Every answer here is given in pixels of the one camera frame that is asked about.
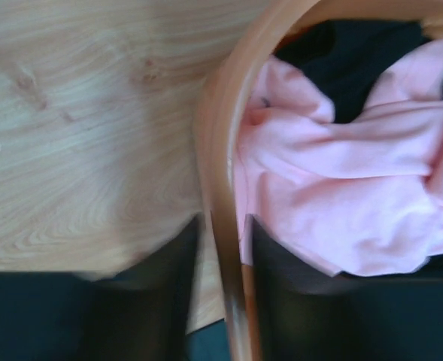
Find black garment in basket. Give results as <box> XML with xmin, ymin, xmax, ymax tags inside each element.
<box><xmin>267</xmin><ymin>20</ymin><xmax>443</xmax><ymax>127</ymax></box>

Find orange plastic laundry basket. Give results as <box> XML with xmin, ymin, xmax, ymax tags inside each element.
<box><xmin>193</xmin><ymin>0</ymin><xmax>443</xmax><ymax>360</ymax></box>

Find pink t shirt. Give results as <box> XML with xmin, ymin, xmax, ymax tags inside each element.
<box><xmin>233</xmin><ymin>39</ymin><xmax>443</xmax><ymax>276</ymax></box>

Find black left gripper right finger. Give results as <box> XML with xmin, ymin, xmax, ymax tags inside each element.
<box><xmin>250</xmin><ymin>220</ymin><xmax>443</xmax><ymax>360</ymax></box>

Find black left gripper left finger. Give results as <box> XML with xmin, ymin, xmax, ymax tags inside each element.
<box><xmin>93</xmin><ymin>215</ymin><xmax>202</xmax><ymax>360</ymax></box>

